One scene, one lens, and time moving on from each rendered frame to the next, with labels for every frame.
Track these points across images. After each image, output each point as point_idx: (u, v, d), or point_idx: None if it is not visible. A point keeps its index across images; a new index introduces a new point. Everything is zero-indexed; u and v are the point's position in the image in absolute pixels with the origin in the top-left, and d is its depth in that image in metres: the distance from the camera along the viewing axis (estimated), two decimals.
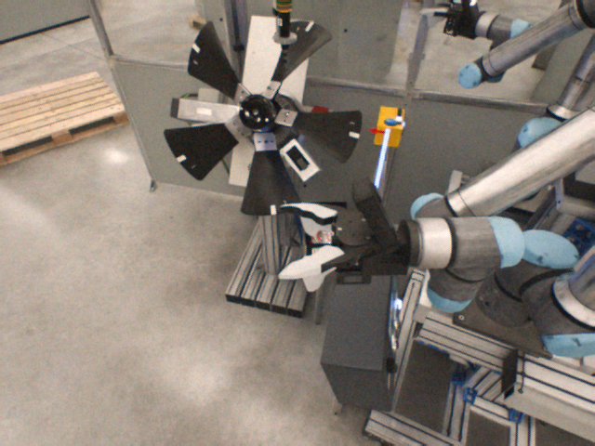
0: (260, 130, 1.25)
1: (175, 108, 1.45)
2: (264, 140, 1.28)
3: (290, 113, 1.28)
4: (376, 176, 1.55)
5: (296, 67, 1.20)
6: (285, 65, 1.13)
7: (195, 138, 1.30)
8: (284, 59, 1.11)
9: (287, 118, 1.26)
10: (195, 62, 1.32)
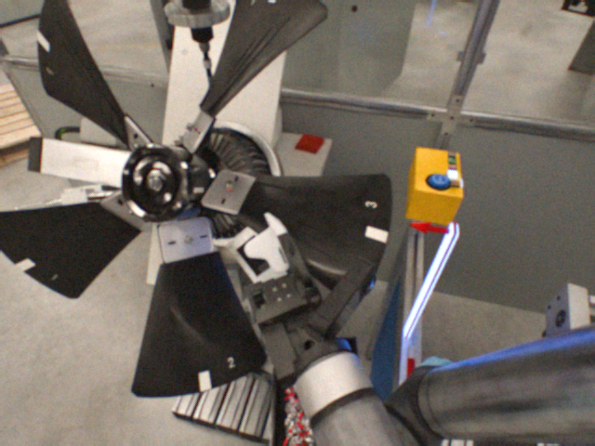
0: (172, 221, 0.57)
1: (35, 154, 0.77)
2: (184, 238, 0.61)
3: (240, 181, 0.60)
4: (406, 270, 0.87)
5: (244, 85, 0.52)
6: (212, 83, 0.45)
7: (44, 231, 0.62)
8: (204, 65, 0.44)
9: (231, 193, 0.58)
10: (49, 71, 0.65)
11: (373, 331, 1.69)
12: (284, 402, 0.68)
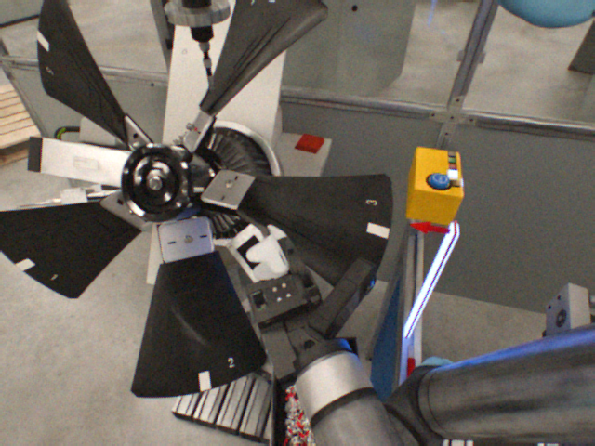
0: (172, 221, 0.57)
1: (35, 154, 0.77)
2: (184, 237, 0.61)
3: (240, 179, 0.60)
4: (406, 270, 0.87)
5: (244, 84, 0.52)
6: (212, 82, 0.45)
7: (44, 231, 0.62)
8: (204, 65, 0.44)
9: (231, 190, 0.58)
10: (49, 70, 0.65)
11: (373, 331, 1.69)
12: (284, 402, 0.68)
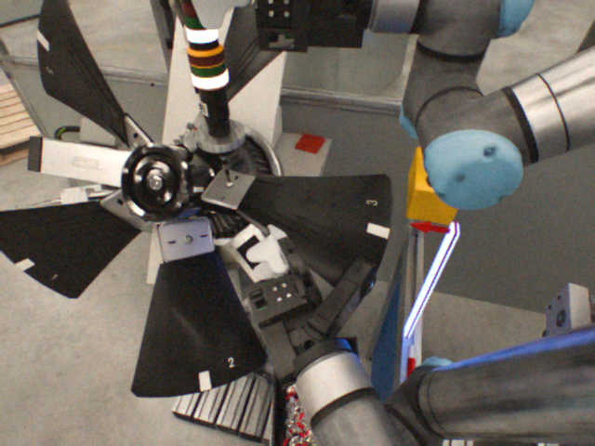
0: (172, 221, 0.57)
1: (35, 154, 0.77)
2: (184, 237, 0.60)
3: (240, 179, 0.60)
4: (406, 270, 0.87)
5: (244, 84, 0.52)
6: (228, 179, 0.57)
7: (44, 230, 0.62)
8: (222, 166, 0.55)
9: (231, 190, 0.58)
10: (49, 70, 0.65)
11: (373, 331, 1.68)
12: (284, 402, 0.68)
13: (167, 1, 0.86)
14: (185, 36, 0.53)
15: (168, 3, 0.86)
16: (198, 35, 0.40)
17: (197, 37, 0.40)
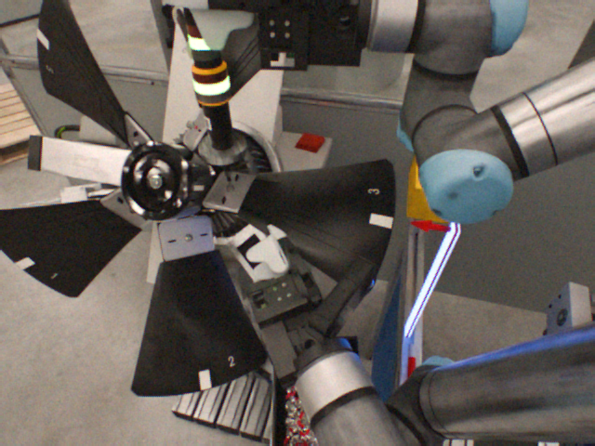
0: (172, 219, 0.57)
1: (35, 153, 0.77)
2: (184, 236, 0.60)
3: (240, 180, 0.60)
4: (407, 269, 0.87)
5: (244, 82, 0.52)
6: (231, 183, 0.58)
7: (44, 229, 0.62)
8: (230, 175, 0.56)
9: (232, 192, 0.58)
10: (49, 69, 0.64)
11: (373, 330, 1.68)
12: (284, 401, 0.68)
13: (170, 11, 0.88)
14: (189, 51, 0.55)
15: (171, 13, 0.88)
16: (202, 55, 0.42)
17: (201, 57, 0.42)
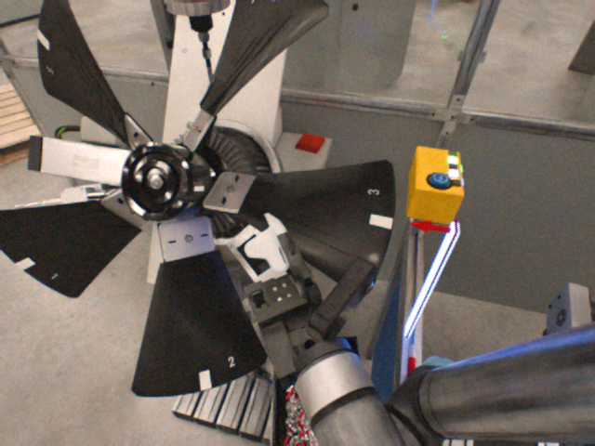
0: (172, 220, 0.57)
1: (35, 153, 0.77)
2: (184, 236, 0.60)
3: (241, 181, 0.60)
4: (406, 269, 0.87)
5: (244, 83, 0.52)
6: (212, 72, 0.45)
7: (44, 230, 0.62)
8: (209, 56, 0.43)
9: (232, 193, 0.58)
10: (49, 69, 0.64)
11: (373, 331, 1.68)
12: (284, 401, 0.68)
13: None
14: None
15: None
16: None
17: None
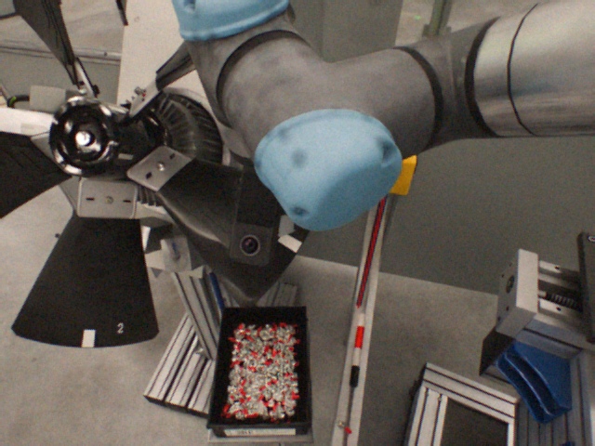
0: (93, 179, 0.56)
1: None
2: (105, 197, 0.60)
3: (175, 160, 0.60)
4: (364, 243, 0.86)
5: (194, 67, 0.51)
6: (125, 16, 0.44)
7: None
8: None
9: (161, 170, 0.58)
10: None
11: None
12: (229, 370, 0.67)
13: None
14: None
15: None
16: None
17: None
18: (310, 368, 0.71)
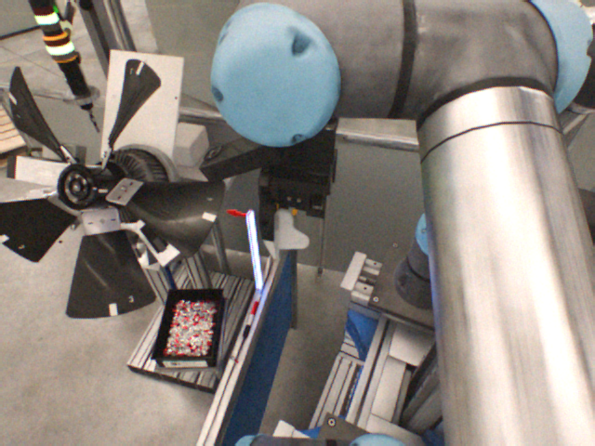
0: None
1: (11, 166, 1.14)
2: None
3: (112, 222, 1.00)
4: None
5: (144, 221, 0.91)
6: (99, 127, 0.82)
7: (32, 112, 0.95)
8: (94, 120, 0.80)
9: (99, 223, 0.98)
10: (131, 71, 0.94)
11: (298, 306, 2.06)
12: (170, 328, 1.05)
13: (85, 4, 1.11)
14: (61, 29, 0.78)
15: (85, 6, 1.11)
16: (45, 27, 0.65)
17: (44, 29, 0.65)
18: None
